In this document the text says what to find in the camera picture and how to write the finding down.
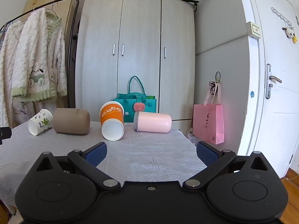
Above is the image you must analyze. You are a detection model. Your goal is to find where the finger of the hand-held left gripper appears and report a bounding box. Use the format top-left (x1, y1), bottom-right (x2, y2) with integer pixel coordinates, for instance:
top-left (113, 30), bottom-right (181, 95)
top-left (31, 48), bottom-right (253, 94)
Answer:
top-left (0, 127), bottom-right (12, 145)

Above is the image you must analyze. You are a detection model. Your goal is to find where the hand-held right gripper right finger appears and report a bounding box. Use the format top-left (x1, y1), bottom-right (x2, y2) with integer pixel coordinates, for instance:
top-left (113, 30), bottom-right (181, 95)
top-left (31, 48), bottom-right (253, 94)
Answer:
top-left (183, 141), bottom-right (274, 189)

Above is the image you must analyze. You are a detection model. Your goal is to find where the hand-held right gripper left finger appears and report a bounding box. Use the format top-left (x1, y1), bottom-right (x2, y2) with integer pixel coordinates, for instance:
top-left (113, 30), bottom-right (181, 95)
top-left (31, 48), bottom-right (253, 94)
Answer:
top-left (31, 141), bottom-right (121, 190)

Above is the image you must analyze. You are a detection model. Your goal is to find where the white floral paper cup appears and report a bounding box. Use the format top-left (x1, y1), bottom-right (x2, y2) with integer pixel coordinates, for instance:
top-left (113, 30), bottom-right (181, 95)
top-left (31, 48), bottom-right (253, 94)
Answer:
top-left (27, 109), bottom-right (54, 136)

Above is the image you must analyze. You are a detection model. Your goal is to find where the orange paper cup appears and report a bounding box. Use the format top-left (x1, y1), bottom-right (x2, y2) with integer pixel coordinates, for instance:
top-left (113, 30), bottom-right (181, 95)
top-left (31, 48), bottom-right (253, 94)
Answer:
top-left (100, 101), bottom-right (125, 141)

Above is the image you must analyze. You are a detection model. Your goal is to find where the brown plastic cup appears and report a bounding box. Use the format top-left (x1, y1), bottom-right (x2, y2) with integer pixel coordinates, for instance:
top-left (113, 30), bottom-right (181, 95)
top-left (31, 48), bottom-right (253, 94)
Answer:
top-left (53, 108), bottom-right (91, 135)

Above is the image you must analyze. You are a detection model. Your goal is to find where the pink plastic cup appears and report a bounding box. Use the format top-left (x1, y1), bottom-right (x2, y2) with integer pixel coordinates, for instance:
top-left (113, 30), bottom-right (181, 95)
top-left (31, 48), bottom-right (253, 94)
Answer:
top-left (134, 111), bottom-right (173, 133)

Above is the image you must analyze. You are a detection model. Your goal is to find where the clear plastic bag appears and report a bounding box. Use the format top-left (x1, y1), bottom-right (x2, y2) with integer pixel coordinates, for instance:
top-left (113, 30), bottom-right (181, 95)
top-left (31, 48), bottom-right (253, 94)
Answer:
top-left (187, 127), bottom-right (199, 145)

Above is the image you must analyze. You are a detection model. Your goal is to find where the white bag with purple print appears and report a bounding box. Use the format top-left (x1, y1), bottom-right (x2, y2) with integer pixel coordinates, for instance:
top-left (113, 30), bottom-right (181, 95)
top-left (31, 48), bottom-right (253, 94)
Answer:
top-left (13, 97), bottom-right (36, 125)

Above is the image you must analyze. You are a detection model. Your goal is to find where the pink paper bag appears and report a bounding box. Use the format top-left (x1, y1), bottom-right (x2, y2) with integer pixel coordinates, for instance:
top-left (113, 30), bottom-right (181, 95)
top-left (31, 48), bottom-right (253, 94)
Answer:
top-left (192, 81), bottom-right (225, 145)

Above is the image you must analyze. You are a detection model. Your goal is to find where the white patterned tablecloth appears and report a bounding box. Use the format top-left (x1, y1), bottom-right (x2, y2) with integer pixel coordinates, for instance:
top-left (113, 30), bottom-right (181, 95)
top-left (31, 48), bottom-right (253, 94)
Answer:
top-left (0, 121), bottom-right (209, 211)

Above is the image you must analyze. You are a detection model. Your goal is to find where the plain white fleece robe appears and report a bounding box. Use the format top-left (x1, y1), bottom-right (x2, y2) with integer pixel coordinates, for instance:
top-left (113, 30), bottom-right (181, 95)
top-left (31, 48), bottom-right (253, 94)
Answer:
top-left (0, 21), bottom-right (25, 129)

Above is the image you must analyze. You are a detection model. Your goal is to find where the teal tote bag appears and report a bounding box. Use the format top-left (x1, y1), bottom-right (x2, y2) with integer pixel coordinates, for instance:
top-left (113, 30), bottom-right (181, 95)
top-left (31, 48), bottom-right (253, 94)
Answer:
top-left (113, 76), bottom-right (157, 123)

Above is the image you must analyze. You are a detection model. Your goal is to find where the white door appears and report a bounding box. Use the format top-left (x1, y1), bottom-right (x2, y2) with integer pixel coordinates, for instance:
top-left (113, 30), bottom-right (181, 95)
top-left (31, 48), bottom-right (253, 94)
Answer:
top-left (235, 0), bottom-right (299, 179)

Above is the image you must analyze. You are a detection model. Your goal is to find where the white robe with green trim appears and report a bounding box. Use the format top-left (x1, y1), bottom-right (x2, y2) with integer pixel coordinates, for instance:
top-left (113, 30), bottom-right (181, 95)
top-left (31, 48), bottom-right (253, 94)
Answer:
top-left (11, 8), bottom-right (68, 102)

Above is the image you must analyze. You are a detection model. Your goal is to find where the black clothes rack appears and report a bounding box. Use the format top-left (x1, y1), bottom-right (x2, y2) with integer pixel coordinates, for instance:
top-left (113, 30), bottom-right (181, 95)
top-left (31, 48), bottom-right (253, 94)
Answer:
top-left (0, 0), bottom-right (80, 110)

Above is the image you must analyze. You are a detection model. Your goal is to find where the light wood wardrobe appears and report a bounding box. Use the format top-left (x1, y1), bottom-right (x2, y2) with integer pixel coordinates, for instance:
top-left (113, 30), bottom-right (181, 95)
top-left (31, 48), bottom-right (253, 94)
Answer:
top-left (74, 0), bottom-right (196, 122)

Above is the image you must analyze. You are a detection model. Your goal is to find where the panda plush toy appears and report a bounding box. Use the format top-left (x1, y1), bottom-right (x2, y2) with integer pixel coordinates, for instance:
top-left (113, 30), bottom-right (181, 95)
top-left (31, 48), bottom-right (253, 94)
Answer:
top-left (282, 27), bottom-right (298, 44)

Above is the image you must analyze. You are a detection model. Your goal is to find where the black item on wardrobe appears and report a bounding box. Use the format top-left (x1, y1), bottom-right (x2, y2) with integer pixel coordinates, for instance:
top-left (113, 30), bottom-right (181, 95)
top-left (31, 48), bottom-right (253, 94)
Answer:
top-left (178, 0), bottom-right (200, 12)

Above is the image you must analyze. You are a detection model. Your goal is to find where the metal hook rack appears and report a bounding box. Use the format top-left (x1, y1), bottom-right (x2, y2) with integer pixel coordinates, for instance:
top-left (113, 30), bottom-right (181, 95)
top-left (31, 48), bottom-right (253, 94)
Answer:
top-left (271, 7), bottom-right (294, 28)

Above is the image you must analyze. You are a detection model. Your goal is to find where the silver door handle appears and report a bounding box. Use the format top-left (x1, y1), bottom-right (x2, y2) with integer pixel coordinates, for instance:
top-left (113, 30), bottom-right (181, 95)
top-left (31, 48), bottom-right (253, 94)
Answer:
top-left (265, 63), bottom-right (283, 99)

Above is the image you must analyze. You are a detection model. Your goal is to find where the wall switch panel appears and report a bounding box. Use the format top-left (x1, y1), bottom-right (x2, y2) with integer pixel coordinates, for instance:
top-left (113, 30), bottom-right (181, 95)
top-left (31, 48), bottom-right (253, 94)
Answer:
top-left (246, 21), bottom-right (262, 40)

